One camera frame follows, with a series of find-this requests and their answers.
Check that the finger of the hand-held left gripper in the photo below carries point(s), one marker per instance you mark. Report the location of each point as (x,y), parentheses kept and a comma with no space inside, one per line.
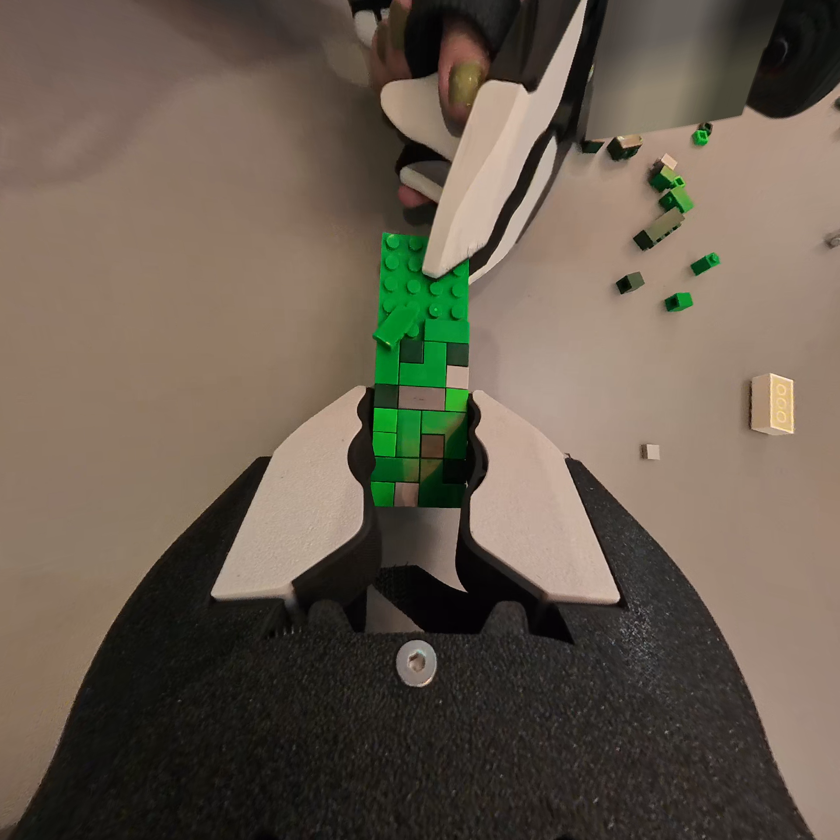
(485,170)
(563,52)

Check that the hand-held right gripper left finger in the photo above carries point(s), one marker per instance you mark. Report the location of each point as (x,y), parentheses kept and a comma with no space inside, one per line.
(302,499)

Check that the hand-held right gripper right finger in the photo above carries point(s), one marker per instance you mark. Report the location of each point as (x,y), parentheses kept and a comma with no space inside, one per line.
(538,512)

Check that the long green tiled brick plate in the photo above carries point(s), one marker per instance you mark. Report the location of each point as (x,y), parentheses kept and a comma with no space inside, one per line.
(420,420)

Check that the single small green tile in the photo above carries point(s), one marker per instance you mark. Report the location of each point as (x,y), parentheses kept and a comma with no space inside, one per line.
(396,326)

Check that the grey desk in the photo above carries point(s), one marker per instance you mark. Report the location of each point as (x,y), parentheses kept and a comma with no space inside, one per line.
(164,262)

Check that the person's left hand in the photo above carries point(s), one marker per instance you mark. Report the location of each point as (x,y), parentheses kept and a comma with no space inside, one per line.
(466,79)

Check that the scattered loose green bricks group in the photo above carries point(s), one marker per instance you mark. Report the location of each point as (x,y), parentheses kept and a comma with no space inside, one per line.
(659,226)

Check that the cream rectangular brick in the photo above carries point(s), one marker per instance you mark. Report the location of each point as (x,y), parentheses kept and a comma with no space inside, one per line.
(773,403)

